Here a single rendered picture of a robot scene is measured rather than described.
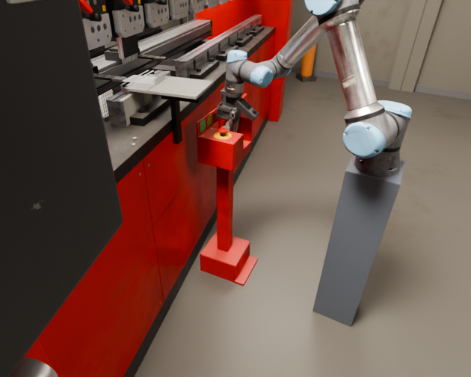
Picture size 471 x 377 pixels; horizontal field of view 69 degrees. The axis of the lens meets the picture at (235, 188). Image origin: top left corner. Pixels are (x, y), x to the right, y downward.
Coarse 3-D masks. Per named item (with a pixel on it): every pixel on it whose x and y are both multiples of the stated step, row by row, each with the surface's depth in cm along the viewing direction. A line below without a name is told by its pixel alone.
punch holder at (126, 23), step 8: (112, 0) 102; (120, 0) 104; (136, 0) 112; (112, 8) 103; (120, 8) 105; (112, 16) 105; (120, 16) 105; (128, 16) 109; (136, 16) 113; (112, 24) 107; (120, 24) 106; (128, 24) 109; (136, 24) 114; (112, 32) 108; (120, 32) 107; (128, 32) 110; (136, 32) 115
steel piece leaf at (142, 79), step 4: (140, 76) 129; (144, 76) 129; (148, 76) 129; (160, 76) 124; (164, 76) 127; (132, 80) 125; (136, 80) 125; (140, 80) 125; (144, 80) 125; (148, 80) 125; (152, 80) 125; (156, 80) 122; (160, 80) 124; (144, 84) 122; (148, 84) 122; (152, 84) 122; (156, 84) 122
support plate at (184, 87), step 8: (168, 80) 126; (176, 80) 127; (184, 80) 127; (192, 80) 127; (200, 80) 127; (128, 88) 118; (136, 88) 118; (144, 88) 118; (152, 88) 118; (160, 88) 118; (168, 88) 119; (176, 88) 119; (184, 88) 119; (192, 88) 119; (200, 88) 119; (176, 96) 115; (184, 96) 114; (192, 96) 113
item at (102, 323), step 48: (192, 144) 154; (144, 192) 117; (192, 192) 165; (144, 240) 124; (192, 240) 177; (96, 288) 99; (144, 288) 131; (48, 336) 82; (96, 336) 103; (144, 336) 138
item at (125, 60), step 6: (132, 36) 119; (120, 42) 114; (126, 42) 116; (132, 42) 120; (120, 48) 115; (126, 48) 117; (132, 48) 120; (138, 48) 124; (120, 54) 116; (126, 54) 117; (132, 54) 121; (126, 60) 120; (132, 60) 123
